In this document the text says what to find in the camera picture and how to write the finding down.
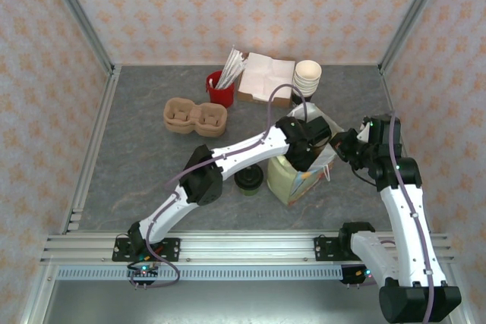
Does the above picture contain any paper takeout bag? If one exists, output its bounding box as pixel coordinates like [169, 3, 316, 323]
[267, 102, 345, 206]

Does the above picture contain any black plastic cup lid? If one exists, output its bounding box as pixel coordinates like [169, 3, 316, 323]
[233, 166, 265, 190]

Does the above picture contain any brown pulp cup carrier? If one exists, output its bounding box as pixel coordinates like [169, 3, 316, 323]
[163, 121, 228, 139]
[163, 98, 228, 134]

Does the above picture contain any cardboard napkin box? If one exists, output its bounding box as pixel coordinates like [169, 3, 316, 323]
[237, 52, 297, 109]

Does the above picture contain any paper cup stack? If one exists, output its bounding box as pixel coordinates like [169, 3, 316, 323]
[294, 60, 323, 104]

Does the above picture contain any grey metal panel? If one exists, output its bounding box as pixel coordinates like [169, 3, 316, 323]
[37, 280, 466, 324]

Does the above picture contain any left circuit board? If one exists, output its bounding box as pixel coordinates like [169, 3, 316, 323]
[127, 265, 160, 278]

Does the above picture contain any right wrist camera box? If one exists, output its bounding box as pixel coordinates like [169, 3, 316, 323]
[358, 121, 375, 143]

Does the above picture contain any black right mount plate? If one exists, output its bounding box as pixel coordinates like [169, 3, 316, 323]
[314, 236, 380, 263]

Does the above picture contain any black mount plate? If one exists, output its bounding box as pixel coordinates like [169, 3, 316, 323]
[112, 237, 181, 263]
[314, 236, 380, 263]

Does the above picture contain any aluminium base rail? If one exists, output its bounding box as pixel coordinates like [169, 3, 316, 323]
[39, 231, 455, 264]

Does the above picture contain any slotted grey cable duct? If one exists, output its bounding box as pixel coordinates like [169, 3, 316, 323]
[55, 266, 345, 282]

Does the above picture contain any aluminium frame post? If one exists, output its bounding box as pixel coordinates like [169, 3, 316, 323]
[379, 0, 455, 74]
[39, 0, 117, 74]

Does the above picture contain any black left mount plate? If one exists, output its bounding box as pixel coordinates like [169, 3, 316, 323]
[112, 237, 181, 263]

